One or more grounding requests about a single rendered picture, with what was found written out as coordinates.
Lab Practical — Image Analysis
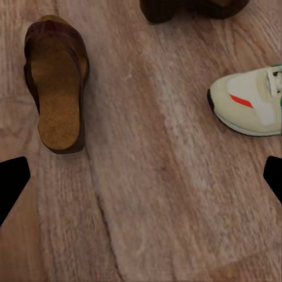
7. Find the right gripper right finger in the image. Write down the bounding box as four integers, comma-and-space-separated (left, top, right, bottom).
263, 156, 282, 204

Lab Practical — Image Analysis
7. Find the gym shoe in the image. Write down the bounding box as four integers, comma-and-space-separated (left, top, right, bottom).
207, 64, 282, 137

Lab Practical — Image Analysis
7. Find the sandal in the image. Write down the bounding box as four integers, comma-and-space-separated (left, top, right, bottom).
22, 15, 90, 155
140, 0, 250, 24

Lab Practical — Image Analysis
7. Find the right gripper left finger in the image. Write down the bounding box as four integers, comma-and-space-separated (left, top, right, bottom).
0, 156, 31, 226

